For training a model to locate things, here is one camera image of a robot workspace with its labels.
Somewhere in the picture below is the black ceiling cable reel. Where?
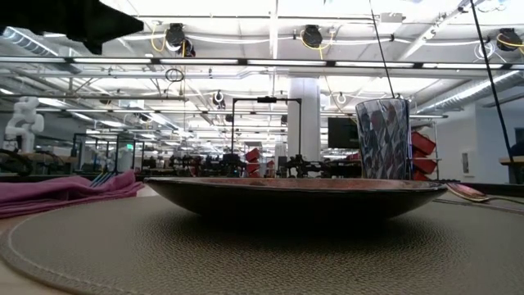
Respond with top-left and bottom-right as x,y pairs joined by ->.
495,27 -> 524,52
165,23 -> 197,57
300,24 -> 324,49

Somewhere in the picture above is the black workcell frame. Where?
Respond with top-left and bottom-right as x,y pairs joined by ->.
71,133 -> 165,175

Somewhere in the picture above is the iridescent blue fork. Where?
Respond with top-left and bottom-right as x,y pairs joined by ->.
89,170 -> 118,188

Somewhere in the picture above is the small red bin stack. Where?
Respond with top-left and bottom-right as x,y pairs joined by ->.
244,147 -> 265,178

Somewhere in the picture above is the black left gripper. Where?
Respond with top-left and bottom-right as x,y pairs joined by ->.
0,0 -> 145,56

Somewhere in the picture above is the round beige woven placemat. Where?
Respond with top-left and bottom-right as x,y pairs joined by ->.
0,192 -> 524,295

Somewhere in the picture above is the wooden bench top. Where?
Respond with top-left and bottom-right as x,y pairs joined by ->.
498,155 -> 524,184

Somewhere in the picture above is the grey ventilation duct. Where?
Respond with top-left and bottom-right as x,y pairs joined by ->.
0,25 -> 83,75

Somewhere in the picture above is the red bin rack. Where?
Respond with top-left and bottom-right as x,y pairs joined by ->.
409,130 -> 442,182

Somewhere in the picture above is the clear faceted glass tumbler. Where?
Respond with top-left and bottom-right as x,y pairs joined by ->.
355,98 -> 413,180

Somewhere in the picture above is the white square pillar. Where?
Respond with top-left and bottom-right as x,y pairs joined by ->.
287,77 -> 322,161

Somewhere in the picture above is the purple cloth napkin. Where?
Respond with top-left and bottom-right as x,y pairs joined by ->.
0,169 -> 145,220

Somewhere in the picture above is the black monitor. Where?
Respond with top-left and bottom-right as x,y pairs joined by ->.
327,116 -> 360,150

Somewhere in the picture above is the dark round plate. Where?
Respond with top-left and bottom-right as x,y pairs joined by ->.
143,176 -> 448,222

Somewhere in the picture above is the iridescent purple spoon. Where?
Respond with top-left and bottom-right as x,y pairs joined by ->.
445,182 -> 524,205

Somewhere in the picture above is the black camera stand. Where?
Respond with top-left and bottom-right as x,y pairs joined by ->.
231,96 -> 303,159

